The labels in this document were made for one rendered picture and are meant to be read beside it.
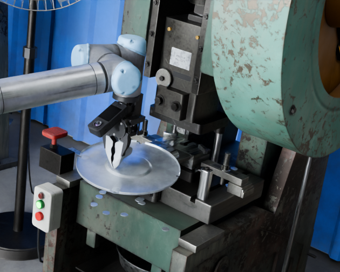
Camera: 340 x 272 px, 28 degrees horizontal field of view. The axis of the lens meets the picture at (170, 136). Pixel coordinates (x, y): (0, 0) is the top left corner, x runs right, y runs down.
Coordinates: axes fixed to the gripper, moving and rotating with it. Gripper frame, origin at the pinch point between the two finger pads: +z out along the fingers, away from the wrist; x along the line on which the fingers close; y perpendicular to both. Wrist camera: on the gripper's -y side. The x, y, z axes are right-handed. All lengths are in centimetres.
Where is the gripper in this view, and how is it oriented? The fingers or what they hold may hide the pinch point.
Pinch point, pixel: (112, 164)
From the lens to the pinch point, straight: 185.1
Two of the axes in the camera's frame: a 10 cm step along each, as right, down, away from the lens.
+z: -1.4, 9.3, 3.5
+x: -7.8, -3.2, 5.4
